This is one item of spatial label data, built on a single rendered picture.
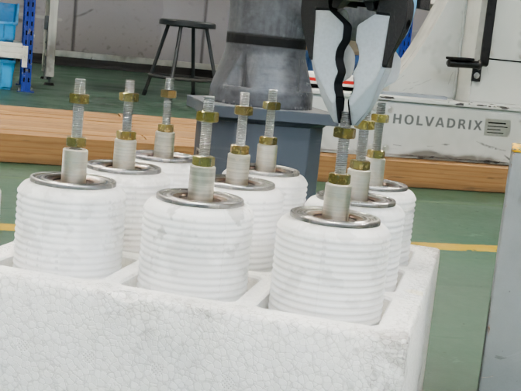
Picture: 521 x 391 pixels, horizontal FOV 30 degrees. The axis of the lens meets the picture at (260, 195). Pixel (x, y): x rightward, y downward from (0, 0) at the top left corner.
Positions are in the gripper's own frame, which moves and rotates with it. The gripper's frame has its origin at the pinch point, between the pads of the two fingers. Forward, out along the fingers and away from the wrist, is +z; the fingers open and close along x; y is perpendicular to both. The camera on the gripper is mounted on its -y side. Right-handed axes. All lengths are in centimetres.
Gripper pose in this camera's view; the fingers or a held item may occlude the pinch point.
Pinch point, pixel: (343, 108)
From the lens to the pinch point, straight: 79.6
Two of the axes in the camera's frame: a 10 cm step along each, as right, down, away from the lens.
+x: -8.6, -1.6, 4.9
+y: 5.1, -0.9, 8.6
